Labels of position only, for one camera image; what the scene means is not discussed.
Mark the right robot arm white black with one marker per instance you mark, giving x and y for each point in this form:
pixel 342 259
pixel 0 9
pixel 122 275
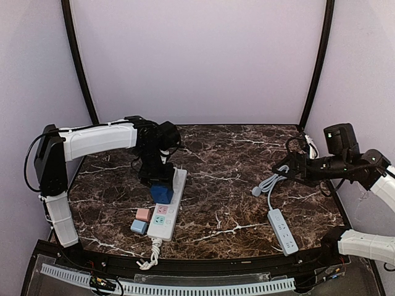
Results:
pixel 371 169

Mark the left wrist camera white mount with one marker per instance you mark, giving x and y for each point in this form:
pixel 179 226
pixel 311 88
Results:
pixel 164 155

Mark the blue cube socket adapter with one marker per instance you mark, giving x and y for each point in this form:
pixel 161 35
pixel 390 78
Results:
pixel 161 194

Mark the grey-blue small power strip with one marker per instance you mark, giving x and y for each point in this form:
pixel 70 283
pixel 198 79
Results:
pixel 274 215

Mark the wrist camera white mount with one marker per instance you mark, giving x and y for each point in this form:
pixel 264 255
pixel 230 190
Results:
pixel 164 155
pixel 312 148

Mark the black front table rail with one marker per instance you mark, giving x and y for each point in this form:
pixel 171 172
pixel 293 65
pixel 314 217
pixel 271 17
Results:
pixel 301 264

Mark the light blue cube charger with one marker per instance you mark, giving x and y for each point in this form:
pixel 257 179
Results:
pixel 139 227

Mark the black frame post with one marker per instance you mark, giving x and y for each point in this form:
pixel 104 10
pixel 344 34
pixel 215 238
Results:
pixel 77 61
pixel 321 53

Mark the white multicolour power strip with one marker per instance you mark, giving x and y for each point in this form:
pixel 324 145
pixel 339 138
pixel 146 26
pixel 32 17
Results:
pixel 164 218

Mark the right black frame post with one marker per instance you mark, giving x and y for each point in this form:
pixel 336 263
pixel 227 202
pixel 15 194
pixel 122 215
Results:
pixel 321 53

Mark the pink cube charger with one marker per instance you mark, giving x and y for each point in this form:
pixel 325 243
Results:
pixel 143 214

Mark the left black frame post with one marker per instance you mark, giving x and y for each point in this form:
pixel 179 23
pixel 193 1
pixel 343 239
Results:
pixel 77 61

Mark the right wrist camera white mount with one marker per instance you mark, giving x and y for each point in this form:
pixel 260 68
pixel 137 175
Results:
pixel 312 148

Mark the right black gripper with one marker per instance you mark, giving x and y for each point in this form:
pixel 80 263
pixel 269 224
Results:
pixel 296 166

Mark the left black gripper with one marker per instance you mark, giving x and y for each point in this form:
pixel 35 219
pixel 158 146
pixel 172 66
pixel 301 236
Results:
pixel 157 177

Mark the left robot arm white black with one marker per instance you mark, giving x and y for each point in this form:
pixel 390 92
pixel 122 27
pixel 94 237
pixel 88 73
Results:
pixel 151 142

